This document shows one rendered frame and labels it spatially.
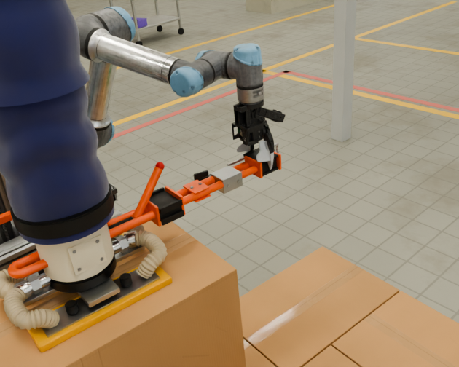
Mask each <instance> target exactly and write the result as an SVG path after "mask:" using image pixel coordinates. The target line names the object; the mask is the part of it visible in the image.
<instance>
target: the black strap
mask: <svg viewBox="0 0 459 367"><path fill-rule="evenodd" d="M113 207H114V197H113V194H112V190H111V185H110V184H109V191H108V194H107V195H106V197H105V198H104V199H103V200H102V201H101V202H99V203H98V204H97V205H94V206H92V207H91V208H89V209H87V210H85V211H82V212H81V213H77V214H74V215H71V216H67V217H65V218H60V219H56V220H51V221H41V222H30V221H25V220H22V219H19V218H17V217H16V216H15V214H14V213H13V210H12V207H11V208H10V213H11V216H12V220H13V222H14V225H15V228H16V229H17V230H18V231H19V233H21V234H23V235H25V236H27V237H31V238H36V239H44V240H47V239H57V238H62V237H68V236H71V235H74V234H79V233H80V232H83V231H86V230H88V229H90V228H92V227H94V226H95V225H97V224H99V223H100V222H101V221H102V220H104V219H105V217H107V215H108V214H110V212H111V211H112V209H113Z"/></svg>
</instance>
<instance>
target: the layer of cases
mask: <svg viewBox="0 0 459 367"><path fill-rule="evenodd" d="M240 311H241V319H242V327H243V342H244V350H245V357H246V367H459V323H457V322H455V321H454V320H452V319H450V318H448V317H447V316H445V315H443V314H442V313H440V312H437V311H436V310H435V309H432V308H431V307H429V306H427V305H425V304H424V303H422V302H420V301H418V300H417V299H415V298H413V297H411V296H410V295H408V294H406V293H404V292H403V291H399V289H398V288H395V287H393V286H392V285H390V284H388V283H386V282H385V281H383V280H381V279H380V278H378V277H376V276H374V275H372V274H371V273H369V272H367V271H365V270H364V269H362V268H360V267H358V266H356V265H355V264H353V263H351V262H349V261H348V260H346V259H344V258H343V257H341V256H338V255H337V254H336V253H333V252H332V251H330V250H328V249H326V248H325V247H323V246H322V247H320V248H319V249H318V250H315V251H314V252H312V253H311V254H309V255H308V256H306V257H304V258H303V259H301V260H299V261H298V262H297V263H295V264H293V265H291V266H290V267H288V268H287V269H285V270H283V271H282V272H280V273H278V274H277V275H275V276H274V277H272V278H270V279H269V280H267V281H265V282H264V283H262V284H261V285H259V286H257V287H256V288H254V289H253V290H251V291H249V292H248V293H246V294H244V295H243V296H241V297H240Z"/></svg>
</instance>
